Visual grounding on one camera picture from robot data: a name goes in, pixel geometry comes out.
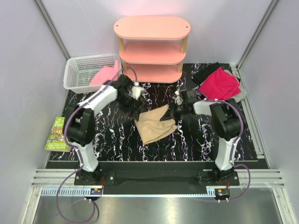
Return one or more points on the green treehouse book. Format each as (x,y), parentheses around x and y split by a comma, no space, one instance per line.
(55,141)

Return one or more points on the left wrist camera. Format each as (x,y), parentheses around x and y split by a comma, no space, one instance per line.
(136,91)

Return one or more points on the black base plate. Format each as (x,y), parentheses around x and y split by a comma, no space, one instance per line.
(162,178)

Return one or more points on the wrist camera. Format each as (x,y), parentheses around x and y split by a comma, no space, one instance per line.
(177,98)
(136,91)

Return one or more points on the pink t-shirt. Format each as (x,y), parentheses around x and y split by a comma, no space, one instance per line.
(105,74)

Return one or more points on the black marble mat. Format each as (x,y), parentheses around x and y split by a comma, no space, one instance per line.
(117,138)

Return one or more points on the magenta t-shirt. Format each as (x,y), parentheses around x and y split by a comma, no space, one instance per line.
(220,85)

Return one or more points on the grey t-shirt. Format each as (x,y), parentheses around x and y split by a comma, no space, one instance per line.
(243,93)

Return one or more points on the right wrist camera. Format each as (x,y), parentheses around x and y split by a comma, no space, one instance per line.
(177,98)

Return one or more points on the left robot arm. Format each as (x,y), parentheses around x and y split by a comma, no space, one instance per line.
(79,127)

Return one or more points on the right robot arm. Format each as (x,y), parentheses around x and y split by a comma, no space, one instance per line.
(229,124)

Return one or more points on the pink three-tier shelf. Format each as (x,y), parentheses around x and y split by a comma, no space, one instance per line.
(152,49)

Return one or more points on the black t-shirt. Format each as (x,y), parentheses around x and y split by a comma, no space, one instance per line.
(200,76)

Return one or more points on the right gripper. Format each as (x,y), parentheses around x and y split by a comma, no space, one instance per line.
(169,115)

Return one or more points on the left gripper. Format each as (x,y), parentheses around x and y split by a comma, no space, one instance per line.
(131,110)

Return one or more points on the white plastic basket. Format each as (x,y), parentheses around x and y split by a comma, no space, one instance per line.
(79,71)

